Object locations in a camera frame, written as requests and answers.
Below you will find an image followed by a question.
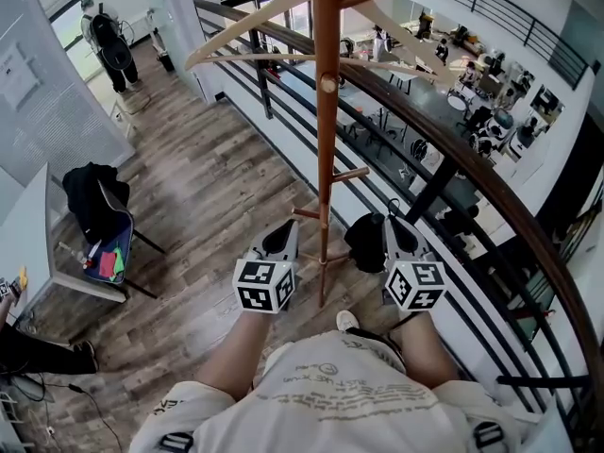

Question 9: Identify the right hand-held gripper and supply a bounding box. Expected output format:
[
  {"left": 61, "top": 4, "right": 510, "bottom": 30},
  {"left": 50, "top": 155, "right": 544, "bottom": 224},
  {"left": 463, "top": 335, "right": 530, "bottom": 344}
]
[{"left": 382, "top": 215, "right": 448, "bottom": 312}]

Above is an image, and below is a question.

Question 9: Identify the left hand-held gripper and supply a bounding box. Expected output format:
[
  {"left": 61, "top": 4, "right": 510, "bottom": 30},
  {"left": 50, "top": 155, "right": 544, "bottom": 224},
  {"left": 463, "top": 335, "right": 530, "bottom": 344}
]
[{"left": 231, "top": 218, "right": 301, "bottom": 316}]

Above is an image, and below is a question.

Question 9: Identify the black cloth item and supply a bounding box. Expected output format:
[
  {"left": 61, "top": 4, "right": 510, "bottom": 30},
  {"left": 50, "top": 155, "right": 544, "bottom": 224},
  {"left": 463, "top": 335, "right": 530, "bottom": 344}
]
[{"left": 344, "top": 198, "right": 403, "bottom": 275}]

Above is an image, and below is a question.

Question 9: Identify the brown wooden coat rack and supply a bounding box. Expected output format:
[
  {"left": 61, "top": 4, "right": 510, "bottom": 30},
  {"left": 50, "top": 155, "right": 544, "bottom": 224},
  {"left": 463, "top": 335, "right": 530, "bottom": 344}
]
[{"left": 291, "top": 0, "right": 416, "bottom": 310}]

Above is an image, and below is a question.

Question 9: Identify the person's left forearm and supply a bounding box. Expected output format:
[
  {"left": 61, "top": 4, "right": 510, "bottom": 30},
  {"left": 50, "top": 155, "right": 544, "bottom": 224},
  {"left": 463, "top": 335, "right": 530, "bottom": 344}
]
[{"left": 194, "top": 309, "right": 276, "bottom": 401}]

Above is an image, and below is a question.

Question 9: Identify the person's right forearm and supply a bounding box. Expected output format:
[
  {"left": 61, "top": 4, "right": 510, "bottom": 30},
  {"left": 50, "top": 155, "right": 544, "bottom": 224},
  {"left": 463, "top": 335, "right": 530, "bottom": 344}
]
[{"left": 393, "top": 310, "right": 462, "bottom": 392}]

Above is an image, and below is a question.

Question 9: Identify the person's right white shoe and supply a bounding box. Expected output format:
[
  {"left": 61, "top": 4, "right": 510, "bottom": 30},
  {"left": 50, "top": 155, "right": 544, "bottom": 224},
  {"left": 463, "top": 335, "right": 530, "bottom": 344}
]
[{"left": 335, "top": 310, "right": 361, "bottom": 334}]

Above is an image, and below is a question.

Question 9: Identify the dark metal balcony railing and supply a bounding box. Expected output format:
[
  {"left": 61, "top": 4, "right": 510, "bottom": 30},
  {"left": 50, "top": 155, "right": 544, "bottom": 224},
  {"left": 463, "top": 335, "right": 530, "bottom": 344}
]
[{"left": 192, "top": 0, "right": 604, "bottom": 443}]

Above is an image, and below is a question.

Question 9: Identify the grey chair with black legs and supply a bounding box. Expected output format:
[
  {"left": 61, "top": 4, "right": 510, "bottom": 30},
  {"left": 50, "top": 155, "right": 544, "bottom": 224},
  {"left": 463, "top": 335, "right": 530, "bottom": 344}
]
[{"left": 81, "top": 178, "right": 167, "bottom": 300}]

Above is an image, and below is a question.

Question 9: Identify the person's cream printed shirt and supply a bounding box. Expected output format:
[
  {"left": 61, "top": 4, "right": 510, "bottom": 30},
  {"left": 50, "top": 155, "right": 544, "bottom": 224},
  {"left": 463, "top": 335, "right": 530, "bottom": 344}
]
[{"left": 128, "top": 329, "right": 526, "bottom": 453}]

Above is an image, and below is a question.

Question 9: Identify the red cloth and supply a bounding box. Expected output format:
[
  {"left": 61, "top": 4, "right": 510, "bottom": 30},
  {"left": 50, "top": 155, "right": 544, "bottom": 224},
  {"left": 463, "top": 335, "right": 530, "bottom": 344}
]
[{"left": 98, "top": 250, "right": 119, "bottom": 278}]

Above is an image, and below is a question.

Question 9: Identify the black jacket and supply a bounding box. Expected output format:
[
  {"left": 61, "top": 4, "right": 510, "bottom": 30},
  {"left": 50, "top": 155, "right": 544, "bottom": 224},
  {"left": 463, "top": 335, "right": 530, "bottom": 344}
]
[{"left": 61, "top": 161, "right": 132, "bottom": 246}]

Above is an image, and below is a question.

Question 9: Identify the clear bottle with red cap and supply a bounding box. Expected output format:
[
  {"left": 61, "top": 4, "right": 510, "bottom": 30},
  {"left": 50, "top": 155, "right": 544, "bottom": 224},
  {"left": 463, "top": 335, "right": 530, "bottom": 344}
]
[{"left": 58, "top": 240, "right": 97, "bottom": 269}]

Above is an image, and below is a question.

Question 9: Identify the small white stand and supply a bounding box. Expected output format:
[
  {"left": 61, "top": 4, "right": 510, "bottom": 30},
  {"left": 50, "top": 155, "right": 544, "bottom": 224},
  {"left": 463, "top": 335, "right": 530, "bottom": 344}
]
[{"left": 109, "top": 98, "right": 139, "bottom": 140}]

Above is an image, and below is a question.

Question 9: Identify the light wooden clothes hanger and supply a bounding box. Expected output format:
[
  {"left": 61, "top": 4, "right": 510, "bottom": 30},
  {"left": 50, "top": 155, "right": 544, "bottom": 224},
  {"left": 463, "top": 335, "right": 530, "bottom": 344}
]
[{"left": 183, "top": 0, "right": 448, "bottom": 85}]

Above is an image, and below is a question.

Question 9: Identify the white table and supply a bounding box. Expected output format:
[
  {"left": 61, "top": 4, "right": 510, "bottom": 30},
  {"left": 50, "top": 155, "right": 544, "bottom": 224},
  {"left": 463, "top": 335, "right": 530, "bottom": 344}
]
[{"left": 0, "top": 162, "right": 129, "bottom": 311}]

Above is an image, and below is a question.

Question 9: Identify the black metal far railing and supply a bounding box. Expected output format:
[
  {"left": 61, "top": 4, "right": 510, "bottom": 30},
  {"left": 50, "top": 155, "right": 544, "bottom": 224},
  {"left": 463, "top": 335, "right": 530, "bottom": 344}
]
[{"left": 377, "top": 0, "right": 601, "bottom": 90}]

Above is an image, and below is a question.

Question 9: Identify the white paper notice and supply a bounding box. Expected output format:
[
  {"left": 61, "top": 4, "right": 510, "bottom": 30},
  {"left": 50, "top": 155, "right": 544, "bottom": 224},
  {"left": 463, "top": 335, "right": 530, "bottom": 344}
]
[{"left": 0, "top": 42, "right": 42, "bottom": 112}]

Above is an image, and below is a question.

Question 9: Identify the black strap buckle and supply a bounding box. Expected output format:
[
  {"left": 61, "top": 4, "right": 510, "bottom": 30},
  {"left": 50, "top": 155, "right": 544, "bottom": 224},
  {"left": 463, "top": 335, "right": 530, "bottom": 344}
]
[
  {"left": 158, "top": 430, "right": 195, "bottom": 453},
  {"left": 472, "top": 420, "right": 507, "bottom": 450}
]

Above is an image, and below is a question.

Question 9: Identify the black floor cable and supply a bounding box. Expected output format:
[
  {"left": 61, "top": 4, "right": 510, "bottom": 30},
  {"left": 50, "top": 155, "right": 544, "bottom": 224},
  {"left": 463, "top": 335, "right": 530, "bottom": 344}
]
[{"left": 44, "top": 382, "right": 125, "bottom": 453}]

